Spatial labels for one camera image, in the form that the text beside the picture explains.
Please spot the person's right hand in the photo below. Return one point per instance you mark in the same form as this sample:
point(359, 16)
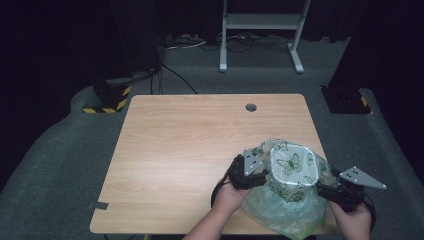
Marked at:
point(351, 221)

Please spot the black base with hazard stripes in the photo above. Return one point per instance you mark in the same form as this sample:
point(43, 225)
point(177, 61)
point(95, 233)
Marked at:
point(110, 98)
point(346, 100)

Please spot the green butterfly print plastic bag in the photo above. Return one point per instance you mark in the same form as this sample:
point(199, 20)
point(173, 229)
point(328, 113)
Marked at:
point(283, 213)

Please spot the dark tape strip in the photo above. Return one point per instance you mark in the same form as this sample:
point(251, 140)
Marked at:
point(98, 205)

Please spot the butterfly-patterned white bowl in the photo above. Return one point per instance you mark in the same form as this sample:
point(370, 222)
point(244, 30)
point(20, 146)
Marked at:
point(275, 173)

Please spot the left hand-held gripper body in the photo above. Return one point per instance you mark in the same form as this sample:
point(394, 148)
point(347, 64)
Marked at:
point(245, 173)

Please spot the white metal stand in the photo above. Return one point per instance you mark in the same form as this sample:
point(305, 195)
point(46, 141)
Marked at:
point(263, 20)

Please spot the dark tall column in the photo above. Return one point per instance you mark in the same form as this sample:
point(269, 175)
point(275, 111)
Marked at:
point(140, 33)

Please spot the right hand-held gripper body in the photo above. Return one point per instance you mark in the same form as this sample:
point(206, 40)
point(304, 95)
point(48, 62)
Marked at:
point(353, 190)

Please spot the person's left hand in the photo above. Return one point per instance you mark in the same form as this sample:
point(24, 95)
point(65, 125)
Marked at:
point(230, 198)

